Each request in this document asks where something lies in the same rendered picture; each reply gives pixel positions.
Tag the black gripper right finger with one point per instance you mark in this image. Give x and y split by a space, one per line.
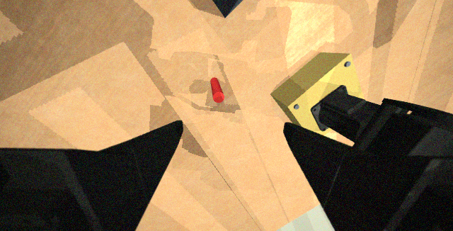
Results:
359 190

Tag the red peg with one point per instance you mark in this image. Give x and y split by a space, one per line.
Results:
217 92

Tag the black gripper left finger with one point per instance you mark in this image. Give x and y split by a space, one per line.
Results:
113 186

